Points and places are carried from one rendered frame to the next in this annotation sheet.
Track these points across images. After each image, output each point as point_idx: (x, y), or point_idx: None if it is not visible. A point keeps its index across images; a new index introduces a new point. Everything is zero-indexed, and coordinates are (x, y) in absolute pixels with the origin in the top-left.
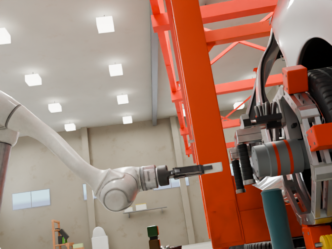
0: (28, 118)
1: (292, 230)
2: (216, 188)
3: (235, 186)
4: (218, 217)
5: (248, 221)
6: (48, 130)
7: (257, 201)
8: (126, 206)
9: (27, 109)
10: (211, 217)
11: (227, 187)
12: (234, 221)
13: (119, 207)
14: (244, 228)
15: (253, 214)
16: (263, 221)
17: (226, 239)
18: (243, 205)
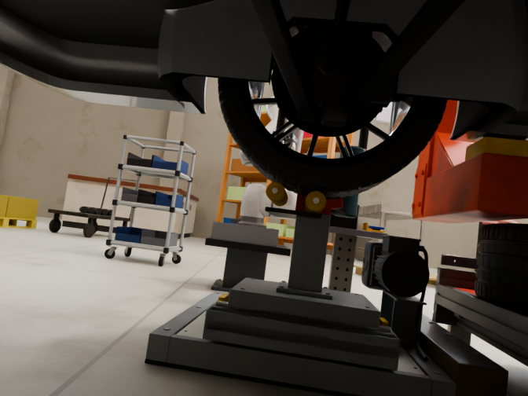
0: (270, 113)
1: (443, 205)
2: (423, 151)
3: (434, 145)
4: (417, 184)
5: (427, 189)
6: (273, 118)
7: (439, 165)
8: (246, 162)
9: (274, 107)
10: (415, 184)
11: (427, 148)
12: (421, 189)
13: (242, 163)
14: (425, 198)
15: (430, 181)
16: (433, 191)
17: (416, 210)
18: (433, 170)
